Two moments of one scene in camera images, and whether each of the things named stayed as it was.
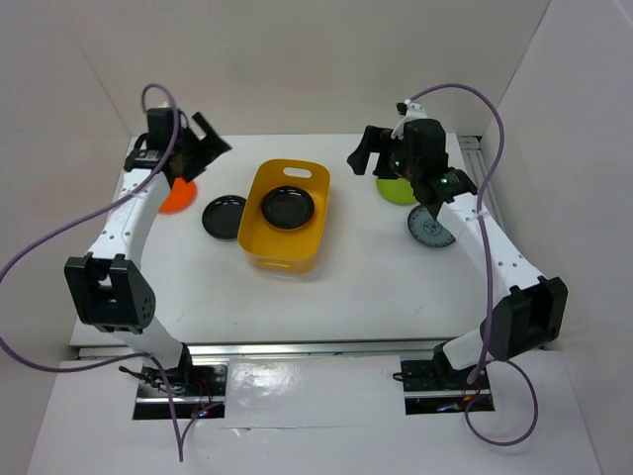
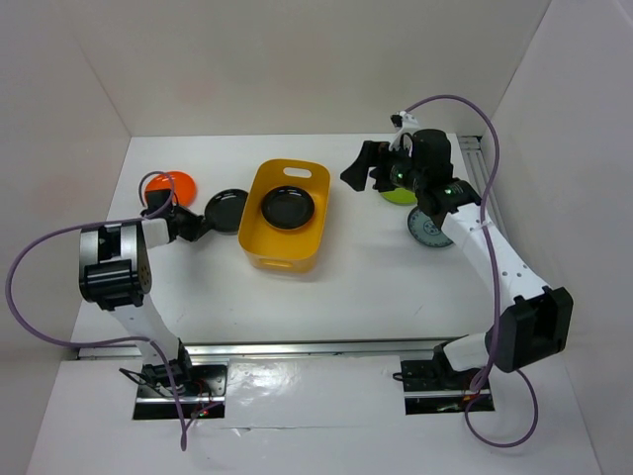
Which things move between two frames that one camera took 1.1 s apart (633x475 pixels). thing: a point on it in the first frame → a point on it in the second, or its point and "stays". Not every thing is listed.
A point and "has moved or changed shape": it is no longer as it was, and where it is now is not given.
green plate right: x=397 y=190 stays
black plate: x=222 y=217 has moved or changed shape
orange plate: x=179 y=198 stays
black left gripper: x=207 y=154 → x=199 y=227
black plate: x=287 y=207 stays
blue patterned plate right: x=428 y=231 stays
